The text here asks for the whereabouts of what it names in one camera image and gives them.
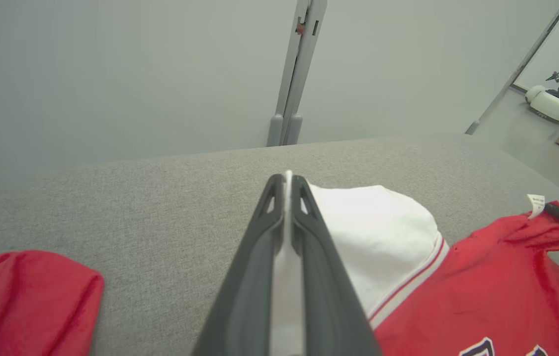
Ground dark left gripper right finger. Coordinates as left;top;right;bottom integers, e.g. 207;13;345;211
289;174;384;356

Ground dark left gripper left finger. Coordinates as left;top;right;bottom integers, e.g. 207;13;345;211
190;173;288;356

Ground red white basketball jersey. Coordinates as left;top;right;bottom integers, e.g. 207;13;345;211
269;170;559;356

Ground red white shorts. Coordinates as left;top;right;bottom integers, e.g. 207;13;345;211
0;250;106;356

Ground slim grey partition post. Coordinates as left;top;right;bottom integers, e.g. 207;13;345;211
464;0;559;135

